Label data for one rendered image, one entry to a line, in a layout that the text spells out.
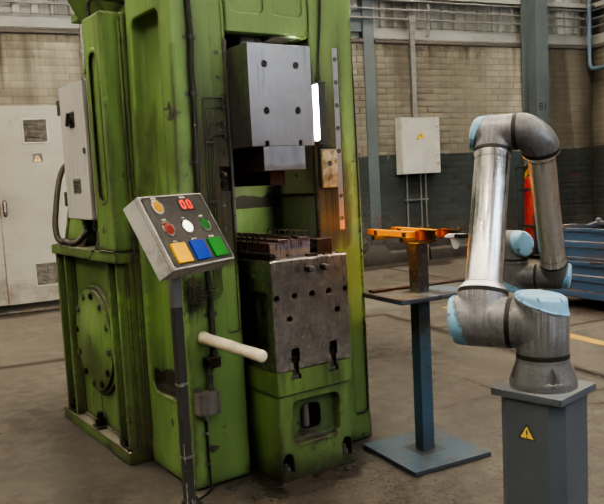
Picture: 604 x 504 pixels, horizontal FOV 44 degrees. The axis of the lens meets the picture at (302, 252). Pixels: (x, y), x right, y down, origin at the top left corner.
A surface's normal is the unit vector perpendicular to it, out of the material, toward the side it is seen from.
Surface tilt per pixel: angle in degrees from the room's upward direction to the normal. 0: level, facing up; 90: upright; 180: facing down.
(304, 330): 90
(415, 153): 90
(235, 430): 90
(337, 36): 90
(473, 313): 67
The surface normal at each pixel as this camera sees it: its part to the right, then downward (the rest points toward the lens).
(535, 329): -0.45, 0.11
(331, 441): 0.57, 0.04
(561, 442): -0.01, 0.10
